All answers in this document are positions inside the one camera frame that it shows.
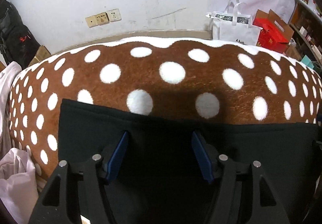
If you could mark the black backpack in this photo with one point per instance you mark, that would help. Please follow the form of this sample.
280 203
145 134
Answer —
17 43

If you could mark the brown white polka dot blanket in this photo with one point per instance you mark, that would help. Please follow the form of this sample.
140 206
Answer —
174 78

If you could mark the pink quilt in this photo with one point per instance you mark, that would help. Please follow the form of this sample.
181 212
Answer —
18 185

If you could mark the red cardboard box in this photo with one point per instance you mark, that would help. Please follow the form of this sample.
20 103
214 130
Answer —
275 34

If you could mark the teal paper bag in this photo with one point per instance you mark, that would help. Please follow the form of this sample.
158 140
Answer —
308 62

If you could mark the wooden shelf unit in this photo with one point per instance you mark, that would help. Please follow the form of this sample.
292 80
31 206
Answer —
306 24

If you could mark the black pants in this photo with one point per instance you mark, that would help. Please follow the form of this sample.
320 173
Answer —
160 180

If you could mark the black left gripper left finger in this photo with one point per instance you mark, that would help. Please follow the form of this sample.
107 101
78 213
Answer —
59 200

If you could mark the wall socket panel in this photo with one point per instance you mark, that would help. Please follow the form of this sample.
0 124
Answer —
104 18

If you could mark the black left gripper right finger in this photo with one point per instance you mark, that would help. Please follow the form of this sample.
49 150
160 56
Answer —
240 192

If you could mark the white tote bag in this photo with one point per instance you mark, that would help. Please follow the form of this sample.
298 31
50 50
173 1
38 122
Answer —
233 26

